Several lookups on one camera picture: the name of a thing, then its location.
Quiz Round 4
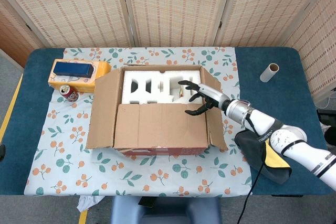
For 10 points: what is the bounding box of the woven bamboo folding screen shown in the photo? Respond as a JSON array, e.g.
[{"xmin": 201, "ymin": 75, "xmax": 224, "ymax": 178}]
[{"xmin": 0, "ymin": 0, "xmax": 336, "ymax": 101}]

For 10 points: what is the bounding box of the dark blue rectangular box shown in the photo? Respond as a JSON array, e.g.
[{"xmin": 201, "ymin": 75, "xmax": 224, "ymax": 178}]
[{"xmin": 53, "ymin": 61, "xmax": 95, "ymax": 79}]

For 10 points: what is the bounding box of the red cartoon drink can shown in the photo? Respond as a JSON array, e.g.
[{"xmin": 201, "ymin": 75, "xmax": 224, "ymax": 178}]
[{"xmin": 59, "ymin": 84, "xmax": 79, "ymax": 103}]

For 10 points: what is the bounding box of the red cardboard shipping box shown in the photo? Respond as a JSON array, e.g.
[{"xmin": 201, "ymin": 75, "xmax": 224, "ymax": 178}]
[{"xmin": 86, "ymin": 63, "xmax": 229, "ymax": 156}]

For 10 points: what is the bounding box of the yellow tissue pack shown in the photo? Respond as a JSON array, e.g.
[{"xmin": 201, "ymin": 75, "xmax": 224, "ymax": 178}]
[{"xmin": 48, "ymin": 60, "xmax": 111, "ymax": 94}]

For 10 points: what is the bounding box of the black equipment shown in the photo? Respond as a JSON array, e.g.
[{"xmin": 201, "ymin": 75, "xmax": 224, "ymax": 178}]
[{"xmin": 317, "ymin": 108, "xmax": 336, "ymax": 146}]

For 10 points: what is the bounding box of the floral fruit print tablecloth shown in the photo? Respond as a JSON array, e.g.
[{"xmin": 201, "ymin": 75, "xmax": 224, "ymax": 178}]
[{"xmin": 24, "ymin": 47, "xmax": 253, "ymax": 198}]

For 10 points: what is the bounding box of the grey and yellow cloth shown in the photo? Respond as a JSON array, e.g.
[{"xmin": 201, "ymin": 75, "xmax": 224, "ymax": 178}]
[{"xmin": 234, "ymin": 129, "xmax": 292, "ymax": 185}]

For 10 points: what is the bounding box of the white cardboard tube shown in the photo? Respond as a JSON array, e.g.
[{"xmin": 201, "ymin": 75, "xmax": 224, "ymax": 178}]
[{"xmin": 259, "ymin": 63, "xmax": 280, "ymax": 83}]

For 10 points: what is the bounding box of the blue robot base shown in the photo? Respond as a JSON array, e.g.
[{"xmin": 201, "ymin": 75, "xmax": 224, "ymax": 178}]
[{"xmin": 109, "ymin": 195, "xmax": 223, "ymax": 224}]

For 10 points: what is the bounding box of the white foam packing insert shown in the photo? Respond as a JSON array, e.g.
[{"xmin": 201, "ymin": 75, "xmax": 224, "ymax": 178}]
[{"xmin": 121, "ymin": 69, "xmax": 202, "ymax": 105}]

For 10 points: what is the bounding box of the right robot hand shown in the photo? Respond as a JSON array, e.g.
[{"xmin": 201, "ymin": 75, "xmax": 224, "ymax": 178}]
[{"xmin": 177, "ymin": 79, "xmax": 232, "ymax": 117}]

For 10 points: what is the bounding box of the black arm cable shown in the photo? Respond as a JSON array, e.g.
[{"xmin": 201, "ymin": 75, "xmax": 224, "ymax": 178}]
[{"xmin": 237, "ymin": 108, "xmax": 266, "ymax": 224}]

